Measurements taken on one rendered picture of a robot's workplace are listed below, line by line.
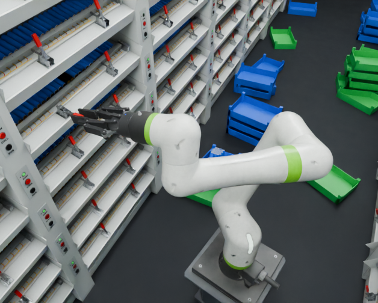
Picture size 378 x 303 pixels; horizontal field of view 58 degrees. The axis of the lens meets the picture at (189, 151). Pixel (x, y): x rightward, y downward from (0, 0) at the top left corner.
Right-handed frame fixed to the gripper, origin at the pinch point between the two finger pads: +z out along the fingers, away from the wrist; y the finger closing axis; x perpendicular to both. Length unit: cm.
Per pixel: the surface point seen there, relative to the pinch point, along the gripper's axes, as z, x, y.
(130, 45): 10.0, 3.0, 42.4
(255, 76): 7, -87, 175
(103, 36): 3.9, 15.3, 24.0
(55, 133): 6.9, -1.9, -7.5
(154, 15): 13, 5, 68
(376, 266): -93, -98, 41
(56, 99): 11.8, 3.9, 1.8
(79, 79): 12.0, 4.0, 13.9
